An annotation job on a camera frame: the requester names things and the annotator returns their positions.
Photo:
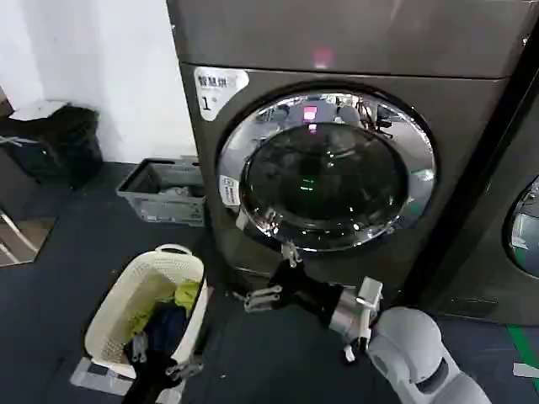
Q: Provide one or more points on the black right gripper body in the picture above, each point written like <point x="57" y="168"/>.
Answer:
<point x="305" y="292"/>

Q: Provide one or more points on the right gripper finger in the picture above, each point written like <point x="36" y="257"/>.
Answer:
<point x="263" y="299"/>
<point x="290" y="256"/>

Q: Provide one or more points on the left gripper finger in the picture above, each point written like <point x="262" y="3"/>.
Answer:
<point x="137" y="349"/>
<point x="183" y="371"/>

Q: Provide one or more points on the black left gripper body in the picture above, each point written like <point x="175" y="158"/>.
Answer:
<point x="151" y="383"/>

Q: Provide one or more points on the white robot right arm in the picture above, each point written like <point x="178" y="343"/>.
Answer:
<point x="404" y="341"/>

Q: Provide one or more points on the dark blue garment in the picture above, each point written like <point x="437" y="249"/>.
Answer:
<point x="166" y="328"/>

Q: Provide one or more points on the cream plastic laundry basket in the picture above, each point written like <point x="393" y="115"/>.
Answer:
<point x="122" y="303"/>

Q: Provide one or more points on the yellow-green garment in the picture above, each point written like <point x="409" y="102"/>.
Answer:
<point x="185" y="294"/>

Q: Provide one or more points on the round glass dryer door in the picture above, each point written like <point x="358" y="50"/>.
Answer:
<point x="526" y="235"/>
<point x="328" y="181"/>

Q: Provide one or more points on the pale cloth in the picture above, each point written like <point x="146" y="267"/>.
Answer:
<point x="181" y="191"/>

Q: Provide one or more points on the grey plastic crate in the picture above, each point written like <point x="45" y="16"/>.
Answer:
<point x="168" y="210"/>

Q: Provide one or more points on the wooden board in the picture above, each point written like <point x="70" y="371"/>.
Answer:
<point x="25" y="240"/>

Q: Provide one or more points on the black trash bin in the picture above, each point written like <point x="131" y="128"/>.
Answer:
<point x="71" y="143"/>

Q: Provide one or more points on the grey dryer with sticker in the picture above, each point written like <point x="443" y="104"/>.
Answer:
<point x="337" y="38"/>

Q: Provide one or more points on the green floor tape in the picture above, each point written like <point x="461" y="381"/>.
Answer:
<point x="524" y="345"/>

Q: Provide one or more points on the white floor tape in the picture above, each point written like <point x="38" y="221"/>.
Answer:
<point x="526" y="369"/>

